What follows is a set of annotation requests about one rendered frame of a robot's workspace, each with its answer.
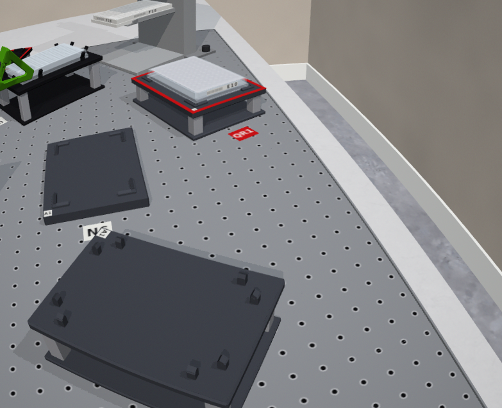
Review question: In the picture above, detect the grey shelf rack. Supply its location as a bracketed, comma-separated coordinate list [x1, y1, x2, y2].
[99, 0, 196, 76]

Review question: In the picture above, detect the dark grey plate on raised base with corner posts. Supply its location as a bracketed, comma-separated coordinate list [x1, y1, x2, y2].
[28, 228, 285, 408]

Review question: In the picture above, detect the black two-tier stand with grey legs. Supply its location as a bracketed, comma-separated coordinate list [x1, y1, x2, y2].
[0, 51, 105, 126]

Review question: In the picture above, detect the grey perforated work table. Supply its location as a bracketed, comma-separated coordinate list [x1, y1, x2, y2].
[0, 63, 488, 408]

